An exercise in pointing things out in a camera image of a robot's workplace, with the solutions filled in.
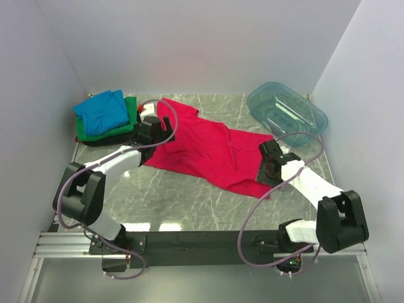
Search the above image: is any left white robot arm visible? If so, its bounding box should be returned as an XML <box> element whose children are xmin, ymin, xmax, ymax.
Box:
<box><xmin>52</xmin><ymin>116</ymin><xmax>175</xmax><ymax>254</ymax></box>

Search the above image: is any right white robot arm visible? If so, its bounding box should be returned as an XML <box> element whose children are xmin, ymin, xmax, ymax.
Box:
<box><xmin>256</xmin><ymin>140</ymin><xmax>369</xmax><ymax>254</ymax></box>

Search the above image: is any folded black t shirt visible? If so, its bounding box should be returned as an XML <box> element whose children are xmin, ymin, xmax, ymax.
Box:
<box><xmin>79</xmin><ymin>106</ymin><xmax>140</xmax><ymax>147</ymax></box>

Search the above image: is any folded green t shirt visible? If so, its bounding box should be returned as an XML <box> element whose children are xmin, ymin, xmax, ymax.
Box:
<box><xmin>76</xmin><ymin>96</ymin><xmax>138</xmax><ymax>142</ymax></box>

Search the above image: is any clear blue plastic tub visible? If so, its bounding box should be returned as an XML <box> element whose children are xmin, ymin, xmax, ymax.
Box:
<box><xmin>247</xmin><ymin>82</ymin><xmax>328</xmax><ymax>147</ymax></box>

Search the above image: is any folded blue t shirt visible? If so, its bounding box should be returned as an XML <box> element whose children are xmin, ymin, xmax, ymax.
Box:
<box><xmin>73</xmin><ymin>90</ymin><xmax>129</xmax><ymax>136</ymax></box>

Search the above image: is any folded dark red t shirt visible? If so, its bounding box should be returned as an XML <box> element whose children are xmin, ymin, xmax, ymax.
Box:
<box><xmin>75</xmin><ymin>136</ymin><xmax>84</xmax><ymax>144</ymax></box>

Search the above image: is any black base beam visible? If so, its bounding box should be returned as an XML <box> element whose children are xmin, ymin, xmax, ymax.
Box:
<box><xmin>88</xmin><ymin>229</ymin><xmax>316</xmax><ymax>274</ymax></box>

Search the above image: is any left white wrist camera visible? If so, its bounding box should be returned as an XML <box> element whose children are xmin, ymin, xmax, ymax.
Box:
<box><xmin>138</xmin><ymin>102</ymin><xmax>157</xmax><ymax>120</ymax></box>

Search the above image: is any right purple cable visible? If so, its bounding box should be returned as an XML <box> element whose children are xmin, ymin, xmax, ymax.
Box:
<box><xmin>237</xmin><ymin>132</ymin><xmax>324</xmax><ymax>277</ymax></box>

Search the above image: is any purple cable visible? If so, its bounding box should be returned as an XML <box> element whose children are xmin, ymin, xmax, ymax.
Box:
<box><xmin>53</xmin><ymin>98</ymin><xmax>179</xmax><ymax>280</ymax></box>
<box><xmin>237</xmin><ymin>132</ymin><xmax>324</xmax><ymax>277</ymax></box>

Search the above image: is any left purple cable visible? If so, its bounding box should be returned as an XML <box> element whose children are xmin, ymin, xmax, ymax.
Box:
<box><xmin>53</xmin><ymin>98</ymin><xmax>179</xmax><ymax>280</ymax></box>

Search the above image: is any aluminium frame rail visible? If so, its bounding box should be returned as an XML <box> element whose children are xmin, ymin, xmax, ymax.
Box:
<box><xmin>18</xmin><ymin>143</ymin><xmax>105</xmax><ymax>302</ymax></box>

